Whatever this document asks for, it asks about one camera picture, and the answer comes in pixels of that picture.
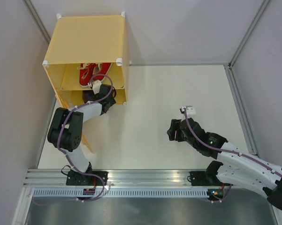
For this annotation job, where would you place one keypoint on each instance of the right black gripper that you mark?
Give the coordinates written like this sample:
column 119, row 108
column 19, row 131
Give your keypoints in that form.
column 174, row 126

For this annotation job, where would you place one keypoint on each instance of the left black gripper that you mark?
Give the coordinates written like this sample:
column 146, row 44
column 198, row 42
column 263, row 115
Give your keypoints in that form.
column 110, row 101

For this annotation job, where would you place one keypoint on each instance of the purple leather loafer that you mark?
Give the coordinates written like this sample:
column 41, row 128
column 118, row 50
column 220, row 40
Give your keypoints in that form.
column 87, row 95
column 114, row 93

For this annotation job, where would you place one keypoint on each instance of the red canvas sneaker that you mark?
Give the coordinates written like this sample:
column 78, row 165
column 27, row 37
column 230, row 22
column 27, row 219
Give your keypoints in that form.
column 85, row 73
column 100, row 70

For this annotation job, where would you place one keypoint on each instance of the yellow plastic shoe cabinet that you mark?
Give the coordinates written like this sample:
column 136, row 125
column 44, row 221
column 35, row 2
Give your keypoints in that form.
column 87, row 39

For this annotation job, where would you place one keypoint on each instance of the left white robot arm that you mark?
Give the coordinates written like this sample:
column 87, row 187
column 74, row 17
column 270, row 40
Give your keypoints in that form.
column 66, row 130

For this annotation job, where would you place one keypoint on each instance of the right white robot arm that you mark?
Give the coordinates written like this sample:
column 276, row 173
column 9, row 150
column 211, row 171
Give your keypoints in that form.
column 230, row 164

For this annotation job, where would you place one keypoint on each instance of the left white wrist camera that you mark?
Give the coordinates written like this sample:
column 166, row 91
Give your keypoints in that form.
column 95, row 86

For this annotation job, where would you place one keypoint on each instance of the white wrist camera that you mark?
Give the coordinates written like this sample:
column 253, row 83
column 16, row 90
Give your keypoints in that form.
column 189, row 110
column 95, row 86

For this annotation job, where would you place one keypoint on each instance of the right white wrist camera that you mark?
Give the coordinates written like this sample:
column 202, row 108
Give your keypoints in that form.
column 189, row 110

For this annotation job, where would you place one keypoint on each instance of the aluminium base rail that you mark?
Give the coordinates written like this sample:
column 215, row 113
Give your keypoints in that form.
column 117, row 178

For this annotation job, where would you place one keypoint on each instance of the aluminium frame post right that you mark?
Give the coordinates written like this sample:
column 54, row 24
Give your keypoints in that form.
column 242, row 112

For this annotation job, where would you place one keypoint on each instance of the aluminium frame post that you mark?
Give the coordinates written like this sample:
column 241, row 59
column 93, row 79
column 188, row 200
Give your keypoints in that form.
column 242, row 112
column 37, row 20

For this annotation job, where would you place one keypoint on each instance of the white slotted cable duct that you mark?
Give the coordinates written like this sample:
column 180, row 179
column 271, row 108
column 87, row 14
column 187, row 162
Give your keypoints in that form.
column 150, row 193

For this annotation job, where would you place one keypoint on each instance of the aluminium frame post left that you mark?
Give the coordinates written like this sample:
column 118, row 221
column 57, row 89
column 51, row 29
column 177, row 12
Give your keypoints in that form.
column 37, row 20

